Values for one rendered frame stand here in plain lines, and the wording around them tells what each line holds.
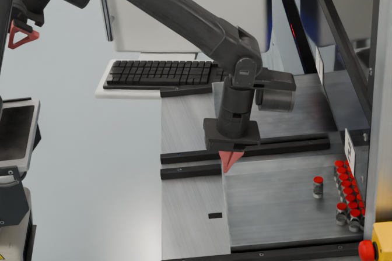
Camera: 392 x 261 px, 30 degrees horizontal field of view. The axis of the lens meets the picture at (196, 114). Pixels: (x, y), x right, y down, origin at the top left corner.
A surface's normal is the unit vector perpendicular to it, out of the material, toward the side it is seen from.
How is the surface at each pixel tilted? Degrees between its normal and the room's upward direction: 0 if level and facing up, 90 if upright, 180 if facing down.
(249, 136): 11
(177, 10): 85
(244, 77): 87
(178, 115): 0
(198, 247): 0
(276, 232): 0
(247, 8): 90
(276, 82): 89
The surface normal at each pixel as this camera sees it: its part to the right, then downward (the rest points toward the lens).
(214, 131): 0.11, -0.82
